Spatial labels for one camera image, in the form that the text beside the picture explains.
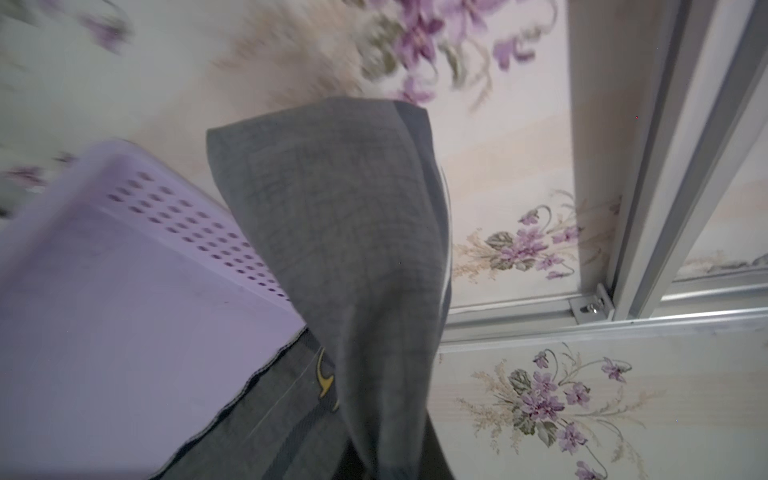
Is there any grey plaid pillowcase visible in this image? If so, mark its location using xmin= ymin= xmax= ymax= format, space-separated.
xmin=157 ymin=97 xmax=452 ymax=479

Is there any purple plastic basket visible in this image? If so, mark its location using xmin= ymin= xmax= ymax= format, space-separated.
xmin=1 ymin=140 xmax=303 ymax=479

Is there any aluminium frame corner bracket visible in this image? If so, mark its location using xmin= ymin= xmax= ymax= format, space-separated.
xmin=568 ymin=283 xmax=615 ymax=325

